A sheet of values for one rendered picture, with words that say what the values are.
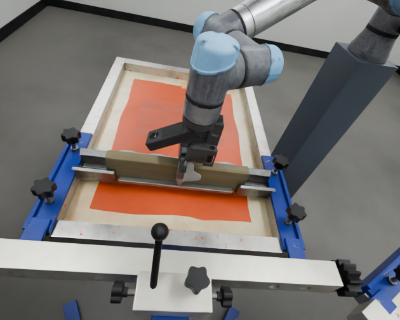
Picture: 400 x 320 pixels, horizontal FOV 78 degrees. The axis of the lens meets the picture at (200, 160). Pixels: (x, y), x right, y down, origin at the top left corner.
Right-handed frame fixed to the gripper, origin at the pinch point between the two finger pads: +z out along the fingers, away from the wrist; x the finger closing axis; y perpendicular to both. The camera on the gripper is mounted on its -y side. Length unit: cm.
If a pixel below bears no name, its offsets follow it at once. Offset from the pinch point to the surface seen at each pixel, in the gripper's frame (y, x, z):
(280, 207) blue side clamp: 27.4, -6.5, 0.4
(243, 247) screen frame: 16.3, -17.7, 1.7
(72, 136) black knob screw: -26.7, 3.9, -4.9
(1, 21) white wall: -198, 256, 86
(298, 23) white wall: 173, 368, 54
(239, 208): 17.8, -5.1, 5.1
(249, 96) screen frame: 27, 47, 1
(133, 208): -10.0, -8.0, 5.5
